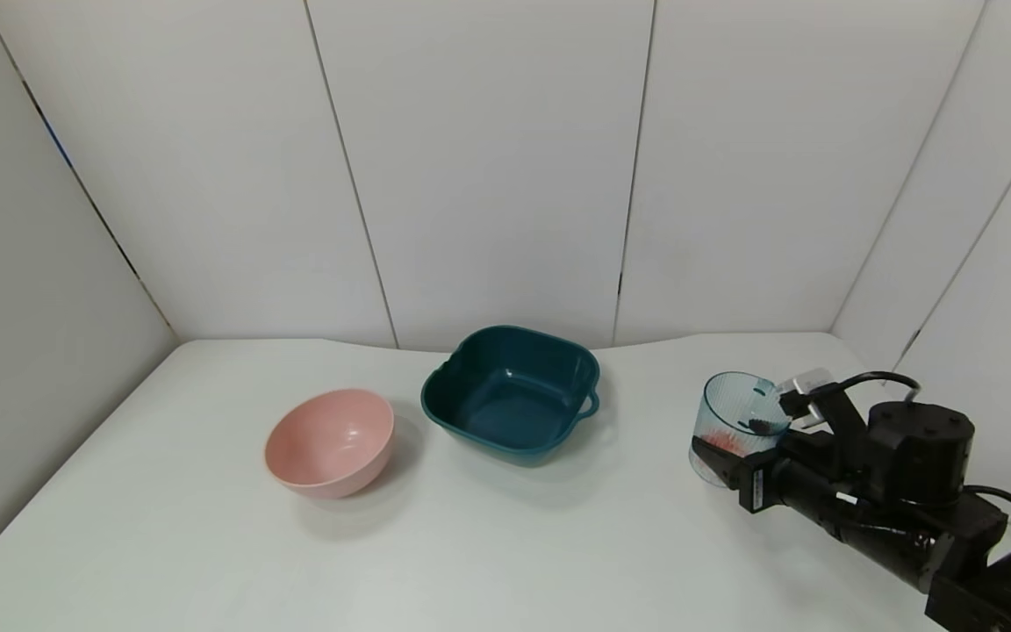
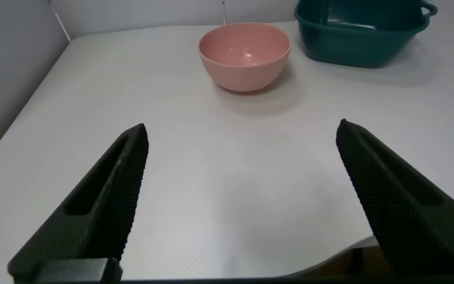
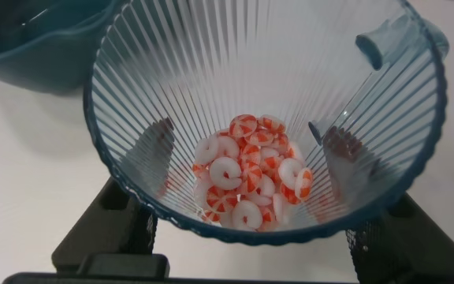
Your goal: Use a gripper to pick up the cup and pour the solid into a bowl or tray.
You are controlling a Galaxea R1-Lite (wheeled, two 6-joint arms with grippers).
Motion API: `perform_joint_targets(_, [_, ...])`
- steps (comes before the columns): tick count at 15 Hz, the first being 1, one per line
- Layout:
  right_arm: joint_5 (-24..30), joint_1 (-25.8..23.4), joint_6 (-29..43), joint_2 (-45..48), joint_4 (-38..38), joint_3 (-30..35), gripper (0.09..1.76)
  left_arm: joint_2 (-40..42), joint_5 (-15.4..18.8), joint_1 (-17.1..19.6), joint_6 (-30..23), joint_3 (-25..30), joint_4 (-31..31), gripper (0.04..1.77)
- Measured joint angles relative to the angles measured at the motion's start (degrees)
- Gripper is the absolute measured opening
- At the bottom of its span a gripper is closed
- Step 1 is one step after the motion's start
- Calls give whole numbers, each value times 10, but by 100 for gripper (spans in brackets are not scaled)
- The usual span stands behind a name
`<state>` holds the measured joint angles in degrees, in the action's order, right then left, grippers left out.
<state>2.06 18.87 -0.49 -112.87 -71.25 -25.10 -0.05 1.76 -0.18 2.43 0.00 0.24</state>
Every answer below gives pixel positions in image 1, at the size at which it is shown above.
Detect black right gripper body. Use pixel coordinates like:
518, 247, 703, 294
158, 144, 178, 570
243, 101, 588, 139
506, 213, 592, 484
737, 429, 864, 538

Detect red and white solid pieces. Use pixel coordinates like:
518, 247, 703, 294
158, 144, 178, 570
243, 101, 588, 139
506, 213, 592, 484
699, 428, 749, 457

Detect clear blue ribbed cup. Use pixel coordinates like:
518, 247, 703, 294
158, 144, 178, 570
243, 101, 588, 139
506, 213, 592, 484
690, 371, 793, 489

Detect pink round bowl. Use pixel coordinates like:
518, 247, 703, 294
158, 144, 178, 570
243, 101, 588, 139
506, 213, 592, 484
264, 389, 396, 500

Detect dark teal square basin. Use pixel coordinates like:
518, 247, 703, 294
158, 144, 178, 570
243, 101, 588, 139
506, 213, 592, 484
420, 326, 601, 468

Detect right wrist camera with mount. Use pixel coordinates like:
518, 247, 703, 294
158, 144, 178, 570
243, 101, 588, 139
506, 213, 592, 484
778, 369, 868, 457

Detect black camera cable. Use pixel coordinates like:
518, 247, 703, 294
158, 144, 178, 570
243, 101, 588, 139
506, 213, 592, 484
839, 371, 921, 405

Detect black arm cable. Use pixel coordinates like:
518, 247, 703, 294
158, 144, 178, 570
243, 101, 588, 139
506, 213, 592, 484
964, 485, 1011, 533

